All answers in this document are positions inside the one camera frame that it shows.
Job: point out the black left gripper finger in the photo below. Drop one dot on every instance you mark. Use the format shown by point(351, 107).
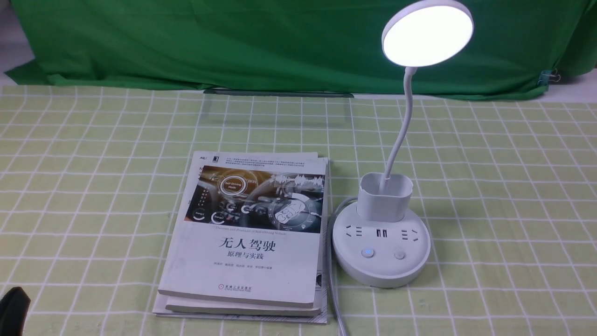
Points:
point(13, 312)

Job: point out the white desk lamp with socket base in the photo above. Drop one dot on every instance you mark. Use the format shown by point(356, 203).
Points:
point(376, 238)

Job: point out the green checkered tablecloth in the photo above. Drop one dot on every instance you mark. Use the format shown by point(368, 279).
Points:
point(91, 180)

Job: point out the middle white book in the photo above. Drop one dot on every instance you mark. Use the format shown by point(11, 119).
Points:
point(261, 310)

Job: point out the top self-driving textbook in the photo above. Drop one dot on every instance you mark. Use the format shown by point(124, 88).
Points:
point(252, 242)

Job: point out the clear glass sheet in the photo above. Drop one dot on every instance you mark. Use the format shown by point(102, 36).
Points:
point(270, 109)

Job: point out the green backdrop cloth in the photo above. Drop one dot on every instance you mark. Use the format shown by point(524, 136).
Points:
point(296, 45)

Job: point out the metal binder clip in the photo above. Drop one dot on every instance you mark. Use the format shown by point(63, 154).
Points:
point(548, 77)

